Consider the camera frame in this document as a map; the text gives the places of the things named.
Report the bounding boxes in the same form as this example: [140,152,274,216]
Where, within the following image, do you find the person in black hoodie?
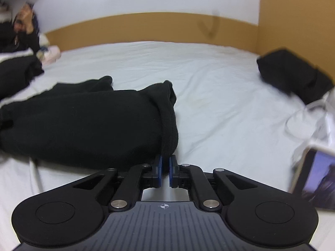
[1,2,40,54]

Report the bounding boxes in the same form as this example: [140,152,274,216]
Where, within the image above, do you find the black fleece garment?
[1,76,178,169]

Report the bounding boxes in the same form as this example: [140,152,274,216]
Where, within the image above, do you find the black garment pile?
[0,55,44,100]

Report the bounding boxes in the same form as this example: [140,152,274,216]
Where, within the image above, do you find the black folded garment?
[257,49,334,105]

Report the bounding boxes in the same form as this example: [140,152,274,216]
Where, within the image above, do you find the pink white pillow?
[37,34,61,66]

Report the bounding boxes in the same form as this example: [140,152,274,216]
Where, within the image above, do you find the white charger with cable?
[284,88,335,163]

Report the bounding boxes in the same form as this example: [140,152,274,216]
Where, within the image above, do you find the phone with lit screen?
[290,146,334,211]

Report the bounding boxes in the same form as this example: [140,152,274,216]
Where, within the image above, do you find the wooden headboard panel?
[47,0,334,75]

